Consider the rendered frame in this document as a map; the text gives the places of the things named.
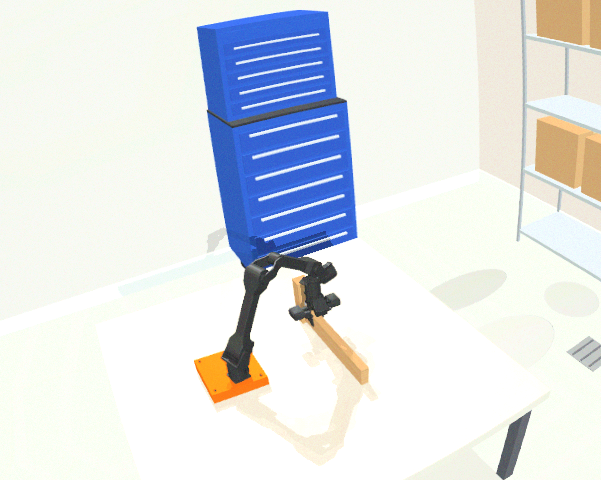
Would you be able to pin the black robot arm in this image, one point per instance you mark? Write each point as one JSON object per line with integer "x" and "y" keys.
{"x": 237, "y": 353}

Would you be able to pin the wooden post with slot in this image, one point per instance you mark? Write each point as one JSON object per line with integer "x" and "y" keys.
{"x": 299, "y": 295}

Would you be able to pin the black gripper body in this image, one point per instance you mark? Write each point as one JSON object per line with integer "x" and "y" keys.
{"x": 297, "y": 313}

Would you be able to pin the wooden rail with dark metal hooks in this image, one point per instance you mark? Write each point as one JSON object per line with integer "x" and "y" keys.
{"x": 341, "y": 349}

